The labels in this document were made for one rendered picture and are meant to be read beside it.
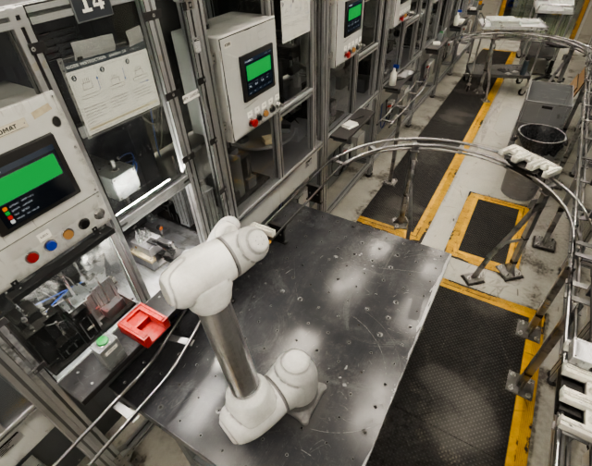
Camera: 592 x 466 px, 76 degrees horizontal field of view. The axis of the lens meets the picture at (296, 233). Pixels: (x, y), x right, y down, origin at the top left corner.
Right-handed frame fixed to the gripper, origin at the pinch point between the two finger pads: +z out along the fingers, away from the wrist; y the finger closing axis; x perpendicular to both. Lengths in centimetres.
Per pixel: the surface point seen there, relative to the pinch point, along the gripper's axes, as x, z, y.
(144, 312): 27.5, -20.9, -6.8
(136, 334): 36.5, -26.3, -7.4
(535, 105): -352, -130, -53
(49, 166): 32, -24, 62
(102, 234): 27.6, -21.9, 33.8
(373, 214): -193, -27, -102
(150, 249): 3.8, -1.7, 1.8
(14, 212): 46, -23, 55
